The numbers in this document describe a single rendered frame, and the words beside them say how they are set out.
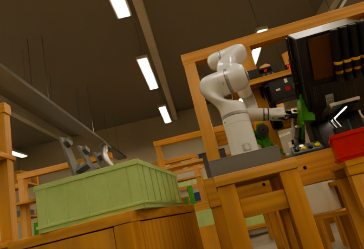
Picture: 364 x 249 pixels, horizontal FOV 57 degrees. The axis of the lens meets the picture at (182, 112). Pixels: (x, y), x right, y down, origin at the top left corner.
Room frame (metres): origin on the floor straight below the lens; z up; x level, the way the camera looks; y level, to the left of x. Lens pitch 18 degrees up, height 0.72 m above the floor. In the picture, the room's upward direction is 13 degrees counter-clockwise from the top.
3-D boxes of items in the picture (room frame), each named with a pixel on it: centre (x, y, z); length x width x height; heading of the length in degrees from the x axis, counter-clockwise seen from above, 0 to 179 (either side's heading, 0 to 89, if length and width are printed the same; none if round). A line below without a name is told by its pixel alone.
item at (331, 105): (1.94, -0.88, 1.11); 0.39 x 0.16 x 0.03; 174
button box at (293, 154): (1.78, -0.59, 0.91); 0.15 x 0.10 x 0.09; 84
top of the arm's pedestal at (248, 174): (1.46, -0.23, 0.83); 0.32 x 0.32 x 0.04; 87
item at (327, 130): (2.18, -0.93, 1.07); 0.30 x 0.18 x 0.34; 84
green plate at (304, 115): (2.00, -0.73, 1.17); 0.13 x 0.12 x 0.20; 84
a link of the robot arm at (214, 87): (1.47, -0.20, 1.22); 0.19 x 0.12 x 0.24; 71
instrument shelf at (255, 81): (2.31, -0.84, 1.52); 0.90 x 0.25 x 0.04; 84
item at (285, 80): (2.27, -0.72, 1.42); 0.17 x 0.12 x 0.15; 84
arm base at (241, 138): (1.46, -0.23, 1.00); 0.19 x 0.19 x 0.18
